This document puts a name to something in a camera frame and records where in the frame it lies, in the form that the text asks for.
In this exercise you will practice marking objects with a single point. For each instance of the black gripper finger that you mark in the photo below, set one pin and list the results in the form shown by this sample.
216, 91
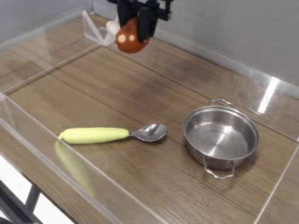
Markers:
126, 9
148, 21

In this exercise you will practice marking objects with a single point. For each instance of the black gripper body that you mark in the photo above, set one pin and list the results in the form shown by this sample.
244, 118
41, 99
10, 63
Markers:
161, 6

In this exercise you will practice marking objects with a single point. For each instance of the red toy mushroom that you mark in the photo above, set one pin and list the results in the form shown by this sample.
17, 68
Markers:
126, 36

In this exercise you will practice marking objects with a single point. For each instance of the clear acrylic barrier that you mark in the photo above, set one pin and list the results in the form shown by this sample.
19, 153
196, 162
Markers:
64, 83

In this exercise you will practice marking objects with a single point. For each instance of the yellow-handled metal scoop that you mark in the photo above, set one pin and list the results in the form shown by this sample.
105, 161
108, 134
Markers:
150, 133

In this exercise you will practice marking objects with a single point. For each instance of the silver pot with handles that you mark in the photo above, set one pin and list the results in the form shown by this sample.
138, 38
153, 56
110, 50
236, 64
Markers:
221, 137

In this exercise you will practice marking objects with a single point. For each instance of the black table leg frame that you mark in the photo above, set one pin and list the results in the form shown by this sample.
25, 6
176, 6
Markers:
19, 212

